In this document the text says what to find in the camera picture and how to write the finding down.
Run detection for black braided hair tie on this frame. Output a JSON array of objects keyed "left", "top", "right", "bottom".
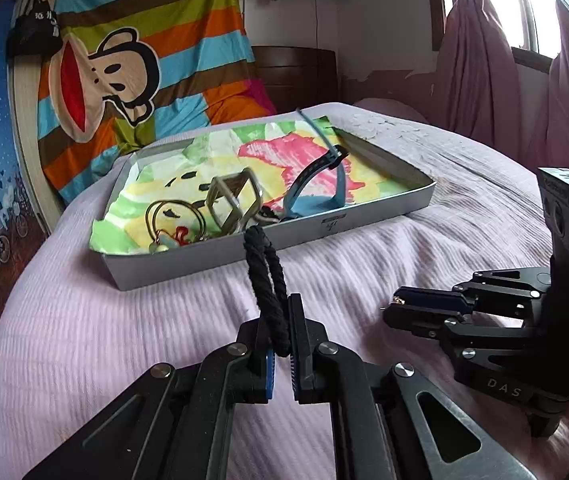
[{"left": 242, "top": 224, "right": 292, "bottom": 359}]

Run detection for blue watch strap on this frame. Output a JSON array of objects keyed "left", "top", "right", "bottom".
[{"left": 281, "top": 107, "right": 351, "bottom": 221}]

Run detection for beige claw hair clip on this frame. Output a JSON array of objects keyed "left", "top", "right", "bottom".
[{"left": 205, "top": 167, "right": 281, "bottom": 235}]

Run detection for pink striped bedspread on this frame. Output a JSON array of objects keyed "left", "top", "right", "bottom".
[{"left": 0, "top": 107, "right": 569, "bottom": 479}]

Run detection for pink curtain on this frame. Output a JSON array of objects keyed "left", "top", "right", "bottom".
[{"left": 429, "top": 0, "right": 569, "bottom": 169}]

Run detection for grey shallow box tray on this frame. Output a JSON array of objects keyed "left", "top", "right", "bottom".
[{"left": 89, "top": 114, "right": 435, "bottom": 290}]

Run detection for pink pillow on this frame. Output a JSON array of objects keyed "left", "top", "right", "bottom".
[{"left": 355, "top": 98, "right": 429, "bottom": 124}]

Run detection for colourful cartoon cloth liner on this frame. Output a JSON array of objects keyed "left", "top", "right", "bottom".
[{"left": 89, "top": 116, "right": 413, "bottom": 256}]

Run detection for dark wooden headboard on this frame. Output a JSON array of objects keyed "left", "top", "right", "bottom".
[{"left": 253, "top": 46, "right": 339, "bottom": 114}]

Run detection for striped monkey blanket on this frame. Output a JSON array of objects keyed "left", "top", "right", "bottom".
[{"left": 38, "top": 0, "right": 275, "bottom": 203}]

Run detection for black hanging bag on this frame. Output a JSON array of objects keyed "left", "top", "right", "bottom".
[{"left": 6, "top": 0, "right": 63, "bottom": 62}]

